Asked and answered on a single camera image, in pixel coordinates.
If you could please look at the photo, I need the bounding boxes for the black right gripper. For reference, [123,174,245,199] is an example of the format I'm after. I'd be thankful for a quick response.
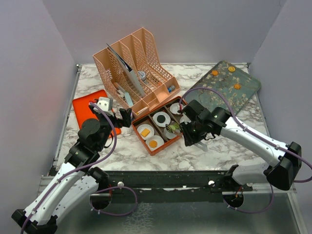
[179,119,207,146]

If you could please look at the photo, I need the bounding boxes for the steel serving tongs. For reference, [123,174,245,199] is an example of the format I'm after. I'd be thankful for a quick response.
[165,122,208,152]

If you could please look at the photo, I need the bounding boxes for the green macaron cookie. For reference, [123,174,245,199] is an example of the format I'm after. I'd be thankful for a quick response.
[170,124,179,130]

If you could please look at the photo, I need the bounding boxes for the rectangular yellow cracker cookie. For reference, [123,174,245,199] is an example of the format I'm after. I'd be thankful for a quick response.
[140,128,151,137]

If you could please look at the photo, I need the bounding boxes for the black sandwich cookie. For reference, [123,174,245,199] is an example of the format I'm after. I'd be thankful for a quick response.
[157,115,166,123]

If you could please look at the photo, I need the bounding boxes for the orange cookie tin box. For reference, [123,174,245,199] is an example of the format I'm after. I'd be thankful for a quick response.
[132,97,190,156]

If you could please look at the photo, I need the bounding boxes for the round orange chip cookie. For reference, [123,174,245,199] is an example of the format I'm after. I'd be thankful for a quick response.
[149,140,158,148]

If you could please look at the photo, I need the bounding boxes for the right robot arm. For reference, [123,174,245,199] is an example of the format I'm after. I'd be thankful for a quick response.
[178,100,302,191]

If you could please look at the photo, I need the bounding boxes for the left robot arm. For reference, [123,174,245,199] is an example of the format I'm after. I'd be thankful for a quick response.
[12,104,132,234]

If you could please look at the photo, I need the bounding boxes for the light blue eraser case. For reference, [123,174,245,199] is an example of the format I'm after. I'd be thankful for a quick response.
[124,92,133,107]

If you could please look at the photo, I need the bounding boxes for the white paper cupcake liner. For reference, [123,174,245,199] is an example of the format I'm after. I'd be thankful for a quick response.
[169,102,184,115]
[153,112,171,128]
[179,115,191,123]
[137,124,155,140]
[146,135,164,151]
[163,125,181,139]

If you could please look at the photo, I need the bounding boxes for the blue white lidded jar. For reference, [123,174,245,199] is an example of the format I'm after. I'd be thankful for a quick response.
[137,71,147,83]

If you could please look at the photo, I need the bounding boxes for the orange tin lid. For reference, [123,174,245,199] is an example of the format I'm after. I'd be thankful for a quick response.
[72,89,108,129]

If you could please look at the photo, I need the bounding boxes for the grey folder booklet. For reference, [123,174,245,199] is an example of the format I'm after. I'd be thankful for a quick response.
[107,44,146,97]

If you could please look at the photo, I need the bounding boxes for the peach plastic desk organizer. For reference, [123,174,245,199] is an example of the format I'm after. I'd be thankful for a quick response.
[93,28,180,118]

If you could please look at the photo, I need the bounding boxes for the floral teal serving tray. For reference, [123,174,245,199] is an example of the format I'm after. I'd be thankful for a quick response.
[184,61,261,114]

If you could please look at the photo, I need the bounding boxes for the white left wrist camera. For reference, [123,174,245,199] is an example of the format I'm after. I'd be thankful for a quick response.
[97,97,113,114]

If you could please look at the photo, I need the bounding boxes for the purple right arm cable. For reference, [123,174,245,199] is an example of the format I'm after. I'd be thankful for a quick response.
[179,87,312,215]

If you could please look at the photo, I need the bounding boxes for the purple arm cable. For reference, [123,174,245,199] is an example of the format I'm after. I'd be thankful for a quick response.
[20,102,137,234]
[179,87,312,215]

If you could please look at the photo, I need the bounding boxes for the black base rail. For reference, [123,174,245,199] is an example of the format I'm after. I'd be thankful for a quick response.
[83,171,246,205]

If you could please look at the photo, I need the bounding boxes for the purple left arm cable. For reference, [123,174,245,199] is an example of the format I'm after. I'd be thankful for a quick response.
[20,102,137,234]

